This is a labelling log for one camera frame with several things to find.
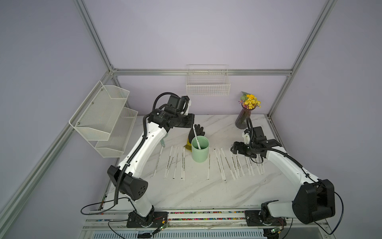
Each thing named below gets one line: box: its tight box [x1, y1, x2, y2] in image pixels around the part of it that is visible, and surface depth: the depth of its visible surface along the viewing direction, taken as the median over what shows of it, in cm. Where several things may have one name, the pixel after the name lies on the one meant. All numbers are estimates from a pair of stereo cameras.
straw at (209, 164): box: [207, 147, 211, 181], surface depth 95 cm
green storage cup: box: [191, 135, 210, 163], surface depth 88 cm
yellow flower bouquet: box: [238, 91, 262, 110], surface depth 98 cm
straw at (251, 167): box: [248, 158, 255, 177], surface depth 92 cm
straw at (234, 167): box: [230, 154, 240, 180], surface depth 95 cm
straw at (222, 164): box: [217, 148, 227, 181], surface depth 95 cm
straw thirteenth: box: [182, 146, 186, 181], surface depth 97 cm
